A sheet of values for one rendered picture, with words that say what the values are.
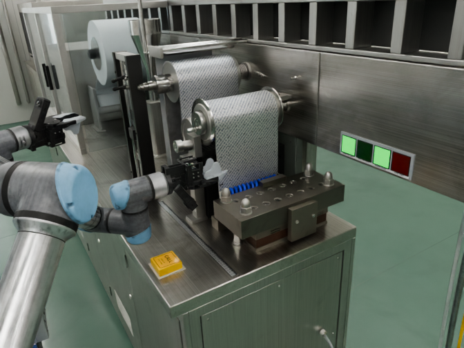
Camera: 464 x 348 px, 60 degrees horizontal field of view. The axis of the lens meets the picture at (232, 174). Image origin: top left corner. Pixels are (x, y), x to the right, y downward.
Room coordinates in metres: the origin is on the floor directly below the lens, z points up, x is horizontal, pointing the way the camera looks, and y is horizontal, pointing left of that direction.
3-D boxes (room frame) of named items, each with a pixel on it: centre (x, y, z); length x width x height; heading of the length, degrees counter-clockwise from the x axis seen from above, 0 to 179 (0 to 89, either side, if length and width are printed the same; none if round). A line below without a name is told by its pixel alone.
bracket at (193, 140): (1.22, 0.13, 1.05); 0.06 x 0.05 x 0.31; 120
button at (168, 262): (0.95, 0.20, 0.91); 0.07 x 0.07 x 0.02; 30
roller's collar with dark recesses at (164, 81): (1.41, 0.23, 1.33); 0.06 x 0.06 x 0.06; 30
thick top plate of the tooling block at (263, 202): (1.14, -0.15, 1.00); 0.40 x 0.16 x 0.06; 120
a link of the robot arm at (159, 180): (1.06, 0.22, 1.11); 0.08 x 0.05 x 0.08; 30
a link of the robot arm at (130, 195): (1.02, 0.29, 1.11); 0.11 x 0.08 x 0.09; 120
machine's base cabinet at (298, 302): (2.05, 0.51, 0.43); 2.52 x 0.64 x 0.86; 30
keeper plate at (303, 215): (1.06, -0.21, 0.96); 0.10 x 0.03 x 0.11; 120
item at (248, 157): (1.22, -0.06, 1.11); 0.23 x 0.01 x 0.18; 120
